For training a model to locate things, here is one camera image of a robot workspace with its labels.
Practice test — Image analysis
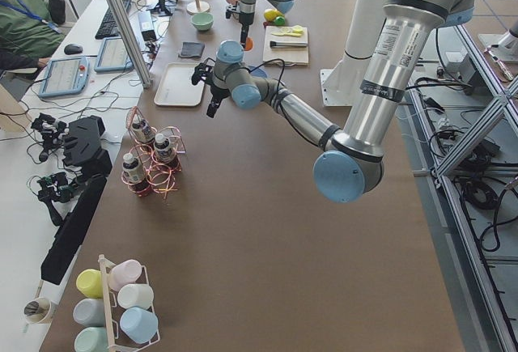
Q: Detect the white cup rack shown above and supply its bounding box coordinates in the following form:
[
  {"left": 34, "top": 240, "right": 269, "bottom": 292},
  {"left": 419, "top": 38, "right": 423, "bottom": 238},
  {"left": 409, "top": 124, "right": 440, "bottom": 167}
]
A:
[{"left": 98, "top": 254, "right": 161, "bottom": 352}]

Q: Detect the blue teach pendant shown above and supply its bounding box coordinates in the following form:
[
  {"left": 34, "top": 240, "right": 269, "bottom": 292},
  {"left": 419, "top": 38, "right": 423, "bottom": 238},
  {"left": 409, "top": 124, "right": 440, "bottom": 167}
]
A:
[
  {"left": 37, "top": 56, "right": 89, "bottom": 99},
  {"left": 94, "top": 37, "right": 134, "bottom": 74}
]

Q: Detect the green lime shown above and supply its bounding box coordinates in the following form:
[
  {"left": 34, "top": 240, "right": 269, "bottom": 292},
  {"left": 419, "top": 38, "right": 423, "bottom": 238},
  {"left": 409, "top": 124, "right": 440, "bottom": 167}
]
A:
[{"left": 274, "top": 16, "right": 286, "bottom": 27}]

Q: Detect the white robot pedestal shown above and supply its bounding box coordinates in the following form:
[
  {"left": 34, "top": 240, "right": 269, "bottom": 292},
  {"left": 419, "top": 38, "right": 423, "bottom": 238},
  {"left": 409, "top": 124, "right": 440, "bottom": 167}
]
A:
[{"left": 321, "top": 0, "right": 385, "bottom": 106}]

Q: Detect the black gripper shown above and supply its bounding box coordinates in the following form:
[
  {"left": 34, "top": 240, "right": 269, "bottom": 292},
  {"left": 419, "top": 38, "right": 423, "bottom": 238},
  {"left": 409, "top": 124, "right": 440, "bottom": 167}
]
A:
[
  {"left": 225, "top": 1, "right": 255, "bottom": 45},
  {"left": 191, "top": 60, "right": 227, "bottom": 118}
]

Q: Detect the pink cup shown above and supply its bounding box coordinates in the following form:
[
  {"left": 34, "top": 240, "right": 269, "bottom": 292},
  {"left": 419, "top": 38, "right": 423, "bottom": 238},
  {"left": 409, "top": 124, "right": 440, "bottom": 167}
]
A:
[{"left": 108, "top": 259, "right": 142, "bottom": 291}]

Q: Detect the wooden cutting board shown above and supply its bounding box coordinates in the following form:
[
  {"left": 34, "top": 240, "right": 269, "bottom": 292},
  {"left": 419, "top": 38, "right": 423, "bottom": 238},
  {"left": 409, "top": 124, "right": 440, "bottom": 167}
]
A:
[{"left": 263, "top": 25, "right": 309, "bottom": 66}]

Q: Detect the blue cup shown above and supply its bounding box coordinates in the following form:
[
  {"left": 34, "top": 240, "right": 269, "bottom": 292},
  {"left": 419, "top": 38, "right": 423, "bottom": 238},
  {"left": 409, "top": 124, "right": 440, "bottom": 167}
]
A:
[{"left": 119, "top": 307, "right": 158, "bottom": 344}]

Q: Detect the orange fruit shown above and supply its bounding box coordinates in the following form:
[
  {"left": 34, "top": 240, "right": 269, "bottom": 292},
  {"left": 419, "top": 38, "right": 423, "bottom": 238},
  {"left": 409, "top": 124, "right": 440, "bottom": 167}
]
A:
[{"left": 244, "top": 37, "right": 253, "bottom": 51}]

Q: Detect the cream tray with rabbit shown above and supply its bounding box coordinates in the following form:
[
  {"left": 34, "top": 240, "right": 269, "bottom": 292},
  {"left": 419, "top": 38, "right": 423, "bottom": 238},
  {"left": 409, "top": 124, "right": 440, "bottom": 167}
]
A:
[{"left": 154, "top": 62, "right": 204, "bottom": 108}]

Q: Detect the black keyboard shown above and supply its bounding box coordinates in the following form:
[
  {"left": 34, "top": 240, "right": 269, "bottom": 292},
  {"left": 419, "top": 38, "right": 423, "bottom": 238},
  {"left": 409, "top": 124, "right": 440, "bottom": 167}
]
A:
[{"left": 95, "top": 8, "right": 120, "bottom": 40}]

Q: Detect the round wooden stand base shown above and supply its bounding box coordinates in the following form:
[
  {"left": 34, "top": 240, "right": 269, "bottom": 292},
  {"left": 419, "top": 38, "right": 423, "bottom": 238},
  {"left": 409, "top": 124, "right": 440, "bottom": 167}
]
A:
[{"left": 186, "top": 1, "right": 210, "bottom": 15}]

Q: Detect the white cup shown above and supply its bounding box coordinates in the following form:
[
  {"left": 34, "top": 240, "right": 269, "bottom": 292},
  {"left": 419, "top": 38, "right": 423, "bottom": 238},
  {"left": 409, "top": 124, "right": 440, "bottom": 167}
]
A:
[{"left": 117, "top": 283, "right": 154, "bottom": 310}]

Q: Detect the steel cylinder tool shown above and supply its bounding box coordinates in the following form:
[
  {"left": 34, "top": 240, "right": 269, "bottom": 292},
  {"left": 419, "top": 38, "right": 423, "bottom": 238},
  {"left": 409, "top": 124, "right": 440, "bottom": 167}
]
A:
[{"left": 269, "top": 40, "right": 308, "bottom": 49}]

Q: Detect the yellow cup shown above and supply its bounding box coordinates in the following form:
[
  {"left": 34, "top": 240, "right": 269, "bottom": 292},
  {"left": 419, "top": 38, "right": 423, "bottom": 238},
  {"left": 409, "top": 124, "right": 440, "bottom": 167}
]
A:
[{"left": 76, "top": 269, "right": 103, "bottom": 299}]

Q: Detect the mint cup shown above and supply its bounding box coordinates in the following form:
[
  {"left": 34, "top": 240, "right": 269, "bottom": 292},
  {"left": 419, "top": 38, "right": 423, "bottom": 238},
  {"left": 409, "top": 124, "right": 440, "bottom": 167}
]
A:
[{"left": 74, "top": 327, "right": 108, "bottom": 352}]

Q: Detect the copper wire bottle rack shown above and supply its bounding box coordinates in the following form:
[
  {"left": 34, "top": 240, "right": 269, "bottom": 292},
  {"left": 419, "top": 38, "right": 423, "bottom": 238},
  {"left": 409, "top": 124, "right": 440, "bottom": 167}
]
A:
[{"left": 121, "top": 106, "right": 186, "bottom": 198}]

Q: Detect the blue plate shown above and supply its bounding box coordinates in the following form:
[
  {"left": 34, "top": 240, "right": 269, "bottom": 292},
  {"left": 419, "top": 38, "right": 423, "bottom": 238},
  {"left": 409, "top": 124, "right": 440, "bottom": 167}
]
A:
[{"left": 248, "top": 66, "right": 268, "bottom": 78}]

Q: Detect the grey cloth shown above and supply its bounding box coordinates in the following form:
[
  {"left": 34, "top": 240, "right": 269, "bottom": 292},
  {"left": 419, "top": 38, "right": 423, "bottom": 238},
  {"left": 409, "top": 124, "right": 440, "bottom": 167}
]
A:
[{"left": 179, "top": 41, "right": 205, "bottom": 59}]

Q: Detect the grey cup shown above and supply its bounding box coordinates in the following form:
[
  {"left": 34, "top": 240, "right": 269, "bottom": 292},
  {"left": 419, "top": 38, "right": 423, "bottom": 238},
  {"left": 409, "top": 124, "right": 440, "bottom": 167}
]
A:
[{"left": 73, "top": 298, "right": 105, "bottom": 327}]

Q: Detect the mint green bowl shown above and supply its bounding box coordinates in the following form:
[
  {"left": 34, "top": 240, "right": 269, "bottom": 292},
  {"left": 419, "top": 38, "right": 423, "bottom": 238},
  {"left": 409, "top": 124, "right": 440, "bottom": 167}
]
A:
[{"left": 191, "top": 12, "right": 214, "bottom": 32}]

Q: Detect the black computer mouse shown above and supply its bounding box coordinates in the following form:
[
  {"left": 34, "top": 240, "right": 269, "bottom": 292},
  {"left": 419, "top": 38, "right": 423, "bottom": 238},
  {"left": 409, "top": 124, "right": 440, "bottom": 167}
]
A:
[{"left": 64, "top": 44, "right": 83, "bottom": 55}]

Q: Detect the yellow lemon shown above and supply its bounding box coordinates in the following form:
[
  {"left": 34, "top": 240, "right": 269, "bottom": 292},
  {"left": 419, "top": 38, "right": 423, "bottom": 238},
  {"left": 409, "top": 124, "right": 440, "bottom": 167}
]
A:
[{"left": 263, "top": 9, "right": 279, "bottom": 22}]

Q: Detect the person in green shirt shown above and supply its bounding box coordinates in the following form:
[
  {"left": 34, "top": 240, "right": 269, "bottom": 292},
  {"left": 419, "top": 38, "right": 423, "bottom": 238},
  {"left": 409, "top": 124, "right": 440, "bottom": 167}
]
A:
[{"left": 1, "top": 0, "right": 66, "bottom": 70}]

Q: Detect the dark bottle white cap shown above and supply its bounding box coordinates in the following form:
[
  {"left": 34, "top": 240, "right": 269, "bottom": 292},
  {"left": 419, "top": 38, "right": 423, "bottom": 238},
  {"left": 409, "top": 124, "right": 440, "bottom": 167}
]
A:
[
  {"left": 122, "top": 152, "right": 150, "bottom": 196},
  {"left": 154, "top": 133, "right": 179, "bottom": 169},
  {"left": 131, "top": 117, "right": 154, "bottom": 144}
]

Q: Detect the paper cup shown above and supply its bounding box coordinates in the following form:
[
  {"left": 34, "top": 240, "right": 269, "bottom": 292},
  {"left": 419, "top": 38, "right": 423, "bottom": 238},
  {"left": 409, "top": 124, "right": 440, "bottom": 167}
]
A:
[{"left": 23, "top": 297, "right": 55, "bottom": 324}]

